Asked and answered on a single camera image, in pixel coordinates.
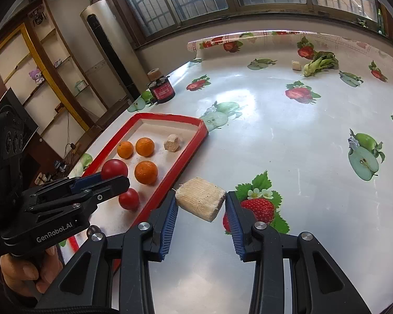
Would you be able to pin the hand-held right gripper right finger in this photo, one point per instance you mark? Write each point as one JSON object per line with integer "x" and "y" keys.
{"x": 235, "y": 232}

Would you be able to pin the wooden wall shelf unit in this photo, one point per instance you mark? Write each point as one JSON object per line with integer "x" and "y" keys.
{"x": 62, "y": 81}

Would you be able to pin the purple plush toy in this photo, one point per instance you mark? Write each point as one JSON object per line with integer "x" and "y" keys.
{"x": 36, "y": 76}

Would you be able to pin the red rimmed white tray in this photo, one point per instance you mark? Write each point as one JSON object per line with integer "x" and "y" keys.
{"x": 157, "y": 127}

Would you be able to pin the black jar with red label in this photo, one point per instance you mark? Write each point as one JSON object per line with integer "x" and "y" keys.
{"x": 162, "y": 91}

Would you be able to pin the dark purple plum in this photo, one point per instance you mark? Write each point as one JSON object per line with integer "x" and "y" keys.
{"x": 92, "y": 230}

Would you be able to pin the orange tangerine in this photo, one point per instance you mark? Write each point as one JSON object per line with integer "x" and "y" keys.
{"x": 144, "y": 146}
{"x": 125, "y": 149}
{"x": 146, "y": 172}

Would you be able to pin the small red tomato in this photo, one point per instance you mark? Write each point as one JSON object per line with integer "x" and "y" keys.
{"x": 129, "y": 199}

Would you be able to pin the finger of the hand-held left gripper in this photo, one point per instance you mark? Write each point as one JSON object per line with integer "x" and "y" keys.
{"x": 111, "y": 188}
{"x": 88, "y": 181}

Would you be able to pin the grey tower air conditioner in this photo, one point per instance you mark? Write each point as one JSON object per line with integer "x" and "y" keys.
{"x": 111, "y": 49}

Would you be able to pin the fruit printed tablecloth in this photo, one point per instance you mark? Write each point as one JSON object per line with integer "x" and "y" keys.
{"x": 281, "y": 137}

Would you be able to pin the large red tomato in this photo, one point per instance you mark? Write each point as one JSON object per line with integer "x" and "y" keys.
{"x": 114, "y": 168}

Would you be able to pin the green bottle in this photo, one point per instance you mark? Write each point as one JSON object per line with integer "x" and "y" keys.
{"x": 380, "y": 21}

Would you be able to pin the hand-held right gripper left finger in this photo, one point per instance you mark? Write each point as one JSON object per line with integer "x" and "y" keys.
{"x": 168, "y": 232}

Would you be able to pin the person's left hand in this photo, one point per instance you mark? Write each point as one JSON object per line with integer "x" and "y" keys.
{"x": 19, "y": 271}

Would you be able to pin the black television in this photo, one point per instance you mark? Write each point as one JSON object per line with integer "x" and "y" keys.
{"x": 23, "y": 117}

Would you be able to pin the small beige cube far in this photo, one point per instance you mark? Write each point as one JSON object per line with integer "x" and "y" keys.
{"x": 295, "y": 65}

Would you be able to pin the green leafy vegetable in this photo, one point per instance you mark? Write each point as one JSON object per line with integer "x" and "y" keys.
{"x": 319, "y": 62}

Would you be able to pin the brown tape roll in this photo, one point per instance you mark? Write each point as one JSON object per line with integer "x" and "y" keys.
{"x": 154, "y": 74}

